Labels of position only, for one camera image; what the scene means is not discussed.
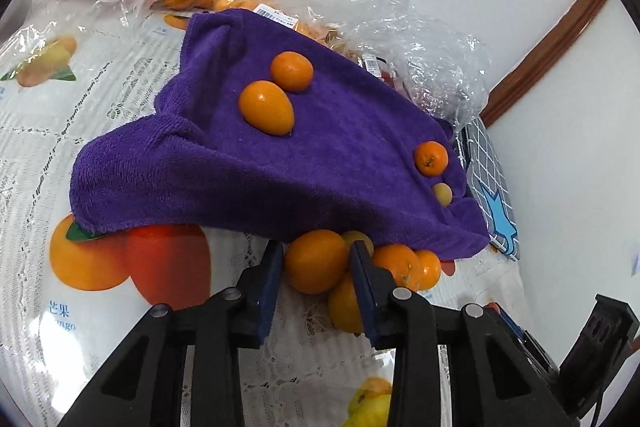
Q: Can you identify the dimpled orange mandarin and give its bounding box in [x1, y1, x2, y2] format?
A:
[372, 244, 423, 291]

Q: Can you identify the large orange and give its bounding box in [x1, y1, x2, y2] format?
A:
[284, 230, 349, 295]

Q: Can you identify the small yellow-green fruit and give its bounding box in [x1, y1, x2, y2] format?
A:
[432, 182, 454, 208]

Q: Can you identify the oval orange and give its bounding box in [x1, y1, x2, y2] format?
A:
[238, 80, 295, 136]

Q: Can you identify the small orange mandarin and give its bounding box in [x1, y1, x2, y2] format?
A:
[270, 51, 314, 92]

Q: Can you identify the purple towel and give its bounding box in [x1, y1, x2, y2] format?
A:
[70, 10, 489, 260]

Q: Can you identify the grey checked cushion blue star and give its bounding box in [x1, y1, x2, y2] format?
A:
[456, 117, 521, 261]

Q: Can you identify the fruit print tablecloth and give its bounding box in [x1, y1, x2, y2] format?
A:
[1, 15, 532, 426]

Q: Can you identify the clear plastic bag of oranges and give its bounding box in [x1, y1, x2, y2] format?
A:
[158, 0, 490, 129]

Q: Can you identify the brown wooden door frame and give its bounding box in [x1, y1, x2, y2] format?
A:
[480, 0, 608, 127]

